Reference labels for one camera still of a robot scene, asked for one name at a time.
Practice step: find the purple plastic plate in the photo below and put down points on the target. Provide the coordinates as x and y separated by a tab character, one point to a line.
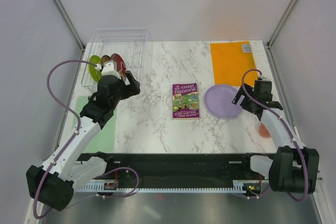
218	101

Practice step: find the white slotted cable duct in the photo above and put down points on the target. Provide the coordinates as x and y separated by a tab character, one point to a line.
99	186

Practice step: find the purple treehouse book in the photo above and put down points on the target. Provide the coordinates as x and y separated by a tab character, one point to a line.
185	101

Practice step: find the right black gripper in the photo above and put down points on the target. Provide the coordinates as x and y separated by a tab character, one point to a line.
245	106

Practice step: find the white barcode label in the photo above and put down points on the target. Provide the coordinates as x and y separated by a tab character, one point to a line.
246	48

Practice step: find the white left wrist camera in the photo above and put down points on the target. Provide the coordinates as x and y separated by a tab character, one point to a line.
109	68

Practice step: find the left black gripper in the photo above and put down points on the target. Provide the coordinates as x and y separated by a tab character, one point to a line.
132	89

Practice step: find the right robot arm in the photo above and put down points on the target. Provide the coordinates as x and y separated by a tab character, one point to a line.
294	167

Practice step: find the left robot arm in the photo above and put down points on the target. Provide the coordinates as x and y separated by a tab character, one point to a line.
56	180

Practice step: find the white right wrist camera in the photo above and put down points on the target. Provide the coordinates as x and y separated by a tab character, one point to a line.
263	78

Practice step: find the yellow brown patterned plate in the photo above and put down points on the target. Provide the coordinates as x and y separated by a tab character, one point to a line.
104	59

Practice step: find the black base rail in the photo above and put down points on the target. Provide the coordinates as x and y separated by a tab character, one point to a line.
179	171

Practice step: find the green plastic plate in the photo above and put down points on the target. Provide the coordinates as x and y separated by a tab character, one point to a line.
94	73

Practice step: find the orange plastic folder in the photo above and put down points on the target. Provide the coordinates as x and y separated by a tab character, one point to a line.
230	64

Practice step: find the white wire dish rack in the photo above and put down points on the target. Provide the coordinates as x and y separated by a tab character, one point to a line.
133	44

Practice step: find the red patterned plate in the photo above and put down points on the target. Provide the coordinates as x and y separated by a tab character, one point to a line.
119	65

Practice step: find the orange paper cup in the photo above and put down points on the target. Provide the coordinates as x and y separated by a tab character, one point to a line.
263	132

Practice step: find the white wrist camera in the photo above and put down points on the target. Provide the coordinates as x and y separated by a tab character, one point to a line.
109	68
263	78

